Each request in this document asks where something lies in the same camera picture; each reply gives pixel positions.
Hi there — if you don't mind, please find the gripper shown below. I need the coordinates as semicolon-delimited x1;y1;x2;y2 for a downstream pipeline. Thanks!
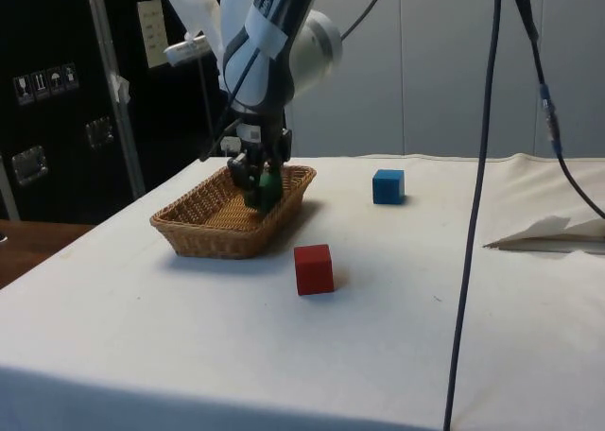
227;113;293;209

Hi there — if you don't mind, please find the green cube block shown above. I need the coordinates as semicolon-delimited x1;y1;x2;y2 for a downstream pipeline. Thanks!
253;166;284;216

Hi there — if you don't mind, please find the wicker basket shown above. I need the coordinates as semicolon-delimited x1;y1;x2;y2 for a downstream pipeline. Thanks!
148;164;319;261

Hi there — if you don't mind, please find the red cube block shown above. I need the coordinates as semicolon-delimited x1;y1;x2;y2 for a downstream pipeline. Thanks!
293;243;336;297

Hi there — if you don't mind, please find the blue cube block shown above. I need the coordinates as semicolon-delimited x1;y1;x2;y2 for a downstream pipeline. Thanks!
371;167;406;206

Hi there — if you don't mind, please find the metal pole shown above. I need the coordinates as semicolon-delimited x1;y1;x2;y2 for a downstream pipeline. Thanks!
83;0;147;200

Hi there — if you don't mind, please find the white plastic bag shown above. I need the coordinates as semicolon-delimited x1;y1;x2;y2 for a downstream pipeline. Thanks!
159;0;225;68

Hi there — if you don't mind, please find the black cabinet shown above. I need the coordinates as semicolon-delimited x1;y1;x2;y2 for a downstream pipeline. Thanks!
0;0;229;225

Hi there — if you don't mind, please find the black cable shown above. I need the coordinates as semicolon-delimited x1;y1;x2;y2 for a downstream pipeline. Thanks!
506;0;605;220
338;0;394;42
442;0;505;431

